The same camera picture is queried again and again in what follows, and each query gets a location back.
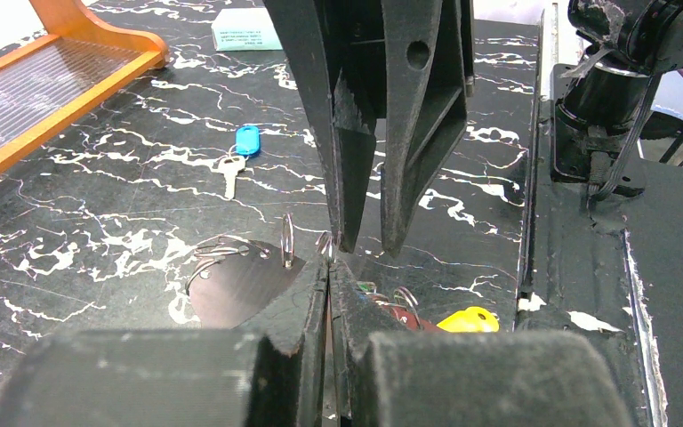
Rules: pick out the orange wooden shelf rack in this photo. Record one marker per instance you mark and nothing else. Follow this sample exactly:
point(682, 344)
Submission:
point(80, 61)

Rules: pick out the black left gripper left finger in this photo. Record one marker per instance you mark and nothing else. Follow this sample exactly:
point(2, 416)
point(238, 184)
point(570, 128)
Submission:
point(267, 372)

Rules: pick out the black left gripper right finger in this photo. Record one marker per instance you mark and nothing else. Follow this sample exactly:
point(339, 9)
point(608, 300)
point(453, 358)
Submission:
point(388, 375)

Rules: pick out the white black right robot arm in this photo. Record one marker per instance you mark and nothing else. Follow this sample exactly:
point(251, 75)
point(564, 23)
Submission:
point(632, 44)

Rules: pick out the white rectangular box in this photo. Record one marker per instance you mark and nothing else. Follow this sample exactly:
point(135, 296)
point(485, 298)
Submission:
point(243, 30)

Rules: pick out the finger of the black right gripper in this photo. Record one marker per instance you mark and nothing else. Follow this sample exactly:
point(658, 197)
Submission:
point(429, 61)
point(335, 53)

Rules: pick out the yellow key tag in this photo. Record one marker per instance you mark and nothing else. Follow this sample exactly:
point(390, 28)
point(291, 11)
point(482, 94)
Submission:
point(473, 319)

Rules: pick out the blue key tag with key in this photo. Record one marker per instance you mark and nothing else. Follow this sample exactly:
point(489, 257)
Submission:
point(247, 143)

